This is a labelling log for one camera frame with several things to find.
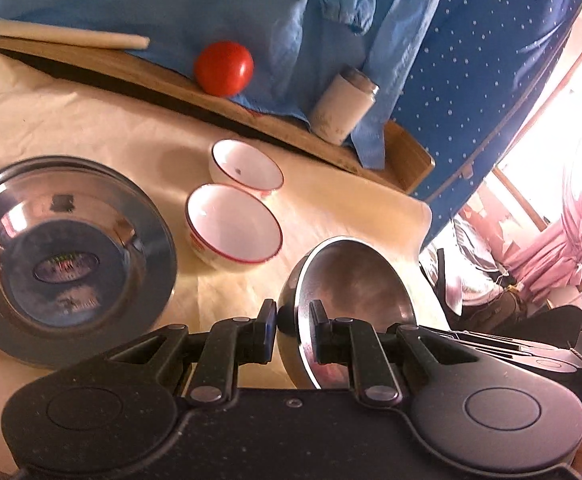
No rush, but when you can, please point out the white bowl red rim back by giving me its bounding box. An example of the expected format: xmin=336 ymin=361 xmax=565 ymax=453
xmin=208 ymin=139 xmax=285 ymax=200

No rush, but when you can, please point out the white rolling pin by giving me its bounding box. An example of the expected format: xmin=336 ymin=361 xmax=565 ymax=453
xmin=0 ymin=18 xmax=150 ymax=50

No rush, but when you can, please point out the deep steel bowl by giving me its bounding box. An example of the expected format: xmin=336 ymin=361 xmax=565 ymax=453
xmin=277 ymin=236 xmax=417 ymax=389

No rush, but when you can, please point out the wooden shelf board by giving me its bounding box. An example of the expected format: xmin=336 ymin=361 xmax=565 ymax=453
xmin=0 ymin=38 xmax=435 ymax=193

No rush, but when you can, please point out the white bowl red rim front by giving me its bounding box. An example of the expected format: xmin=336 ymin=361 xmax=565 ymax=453
xmin=184 ymin=183 xmax=283 ymax=272

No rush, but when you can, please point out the steel plate front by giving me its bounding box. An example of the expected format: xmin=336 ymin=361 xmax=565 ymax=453
xmin=0 ymin=156 xmax=177 ymax=368

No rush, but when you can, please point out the blue dotted curtain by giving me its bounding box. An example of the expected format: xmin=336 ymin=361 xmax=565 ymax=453
xmin=392 ymin=0 xmax=582 ymax=242

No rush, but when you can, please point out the blue hanging coat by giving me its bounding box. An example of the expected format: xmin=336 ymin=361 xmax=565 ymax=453
xmin=0 ymin=0 xmax=440 ymax=169

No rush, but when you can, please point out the red tomato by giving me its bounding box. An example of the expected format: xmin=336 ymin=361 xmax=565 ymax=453
xmin=193 ymin=41 xmax=254 ymax=98

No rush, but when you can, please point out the white bowl red rim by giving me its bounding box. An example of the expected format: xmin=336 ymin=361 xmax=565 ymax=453
xmin=208 ymin=139 xmax=285 ymax=200
xmin=184 ymin=183 xmax=283 ymax=272

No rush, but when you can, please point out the pink curtain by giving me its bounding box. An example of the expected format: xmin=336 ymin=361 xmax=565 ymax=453
xmin=504 ymin=172 xmax=582 ymax=304

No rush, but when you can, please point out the white thermos cup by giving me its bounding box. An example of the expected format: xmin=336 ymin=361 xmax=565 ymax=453
xmin=309 ymin=66 xmax=379 ymax=146

